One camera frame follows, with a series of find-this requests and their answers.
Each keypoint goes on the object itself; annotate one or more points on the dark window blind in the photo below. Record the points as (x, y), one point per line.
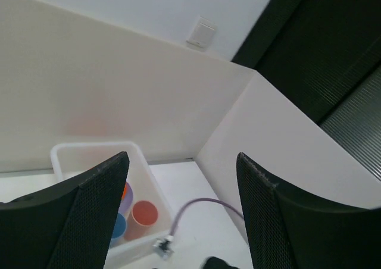
(324, 56)

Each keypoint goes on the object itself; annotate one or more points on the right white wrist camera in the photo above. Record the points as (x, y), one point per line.
(163, 247)

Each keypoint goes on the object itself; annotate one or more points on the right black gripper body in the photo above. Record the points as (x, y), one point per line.
(217, 263)

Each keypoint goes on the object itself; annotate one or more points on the pink plastic cup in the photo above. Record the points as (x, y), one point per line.
(142, 217)

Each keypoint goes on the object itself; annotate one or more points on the white wall switch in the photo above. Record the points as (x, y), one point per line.
(202, 34)

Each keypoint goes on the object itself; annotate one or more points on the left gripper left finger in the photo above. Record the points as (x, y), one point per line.
(67, 225)

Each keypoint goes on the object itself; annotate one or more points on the blue plastic cup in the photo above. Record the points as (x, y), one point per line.
(119, 227)

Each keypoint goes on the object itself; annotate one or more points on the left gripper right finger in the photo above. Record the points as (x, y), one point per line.
(288, 227)

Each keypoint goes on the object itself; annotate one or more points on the purple plastic plate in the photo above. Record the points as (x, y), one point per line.
(127, 202)

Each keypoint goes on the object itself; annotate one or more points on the clear plastic bin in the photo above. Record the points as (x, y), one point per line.
(70, 159)

